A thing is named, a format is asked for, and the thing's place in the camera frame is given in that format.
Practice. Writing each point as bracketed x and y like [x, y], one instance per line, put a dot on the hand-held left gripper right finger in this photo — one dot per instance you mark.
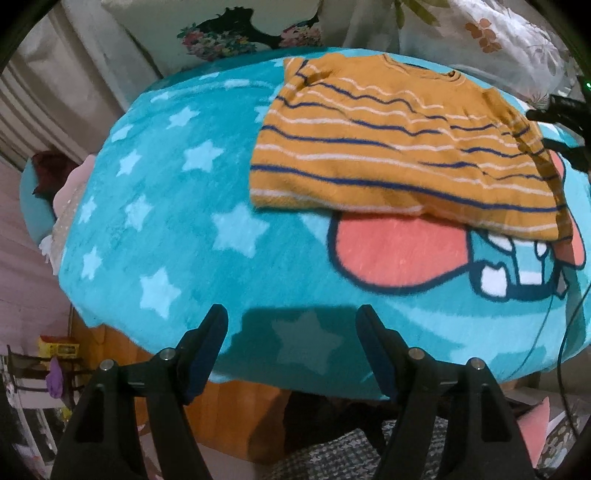
[376, 355]

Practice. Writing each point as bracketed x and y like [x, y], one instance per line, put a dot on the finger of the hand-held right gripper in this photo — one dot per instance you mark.
[563, 113]
[577, 154]

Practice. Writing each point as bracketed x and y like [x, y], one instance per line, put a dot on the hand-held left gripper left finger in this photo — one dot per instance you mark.
[207, 360]

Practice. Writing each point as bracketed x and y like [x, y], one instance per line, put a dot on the yellow striped shirt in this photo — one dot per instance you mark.
[369, 152]

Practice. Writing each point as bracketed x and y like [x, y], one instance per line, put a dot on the white leaf-print pillow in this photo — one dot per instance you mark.
[508, 37]

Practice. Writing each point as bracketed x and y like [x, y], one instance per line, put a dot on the grey patterned cloth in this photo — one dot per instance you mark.
[332, 457]

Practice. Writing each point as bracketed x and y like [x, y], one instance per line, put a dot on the teal star-print blanket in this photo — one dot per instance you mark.
[184, 230]

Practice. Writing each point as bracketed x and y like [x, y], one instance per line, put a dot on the yellow box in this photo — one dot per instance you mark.
[57, 348]

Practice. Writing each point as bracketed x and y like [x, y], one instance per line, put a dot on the purple cloth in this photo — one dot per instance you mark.
[54, 378]

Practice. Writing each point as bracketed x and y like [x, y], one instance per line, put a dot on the dark chair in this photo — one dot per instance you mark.
[18, 364]

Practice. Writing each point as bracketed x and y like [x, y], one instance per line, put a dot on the beige dotted cloth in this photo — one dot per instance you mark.
[60, 235]

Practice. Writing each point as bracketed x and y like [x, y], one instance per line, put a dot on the pink cloth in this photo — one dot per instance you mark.
[74, 184]

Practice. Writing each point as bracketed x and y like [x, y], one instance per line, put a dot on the teal pillow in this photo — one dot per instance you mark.
[34, 212]

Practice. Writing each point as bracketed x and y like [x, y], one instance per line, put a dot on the dark red cloth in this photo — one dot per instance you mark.
[51, 170]

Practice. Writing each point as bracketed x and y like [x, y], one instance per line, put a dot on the beige curtain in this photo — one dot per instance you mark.
[46, 92]

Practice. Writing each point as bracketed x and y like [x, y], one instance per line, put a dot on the white black floral pillow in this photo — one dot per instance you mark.
[152, 37]

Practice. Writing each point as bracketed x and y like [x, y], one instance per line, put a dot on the wooden bed frame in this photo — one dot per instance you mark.
[231, 415]

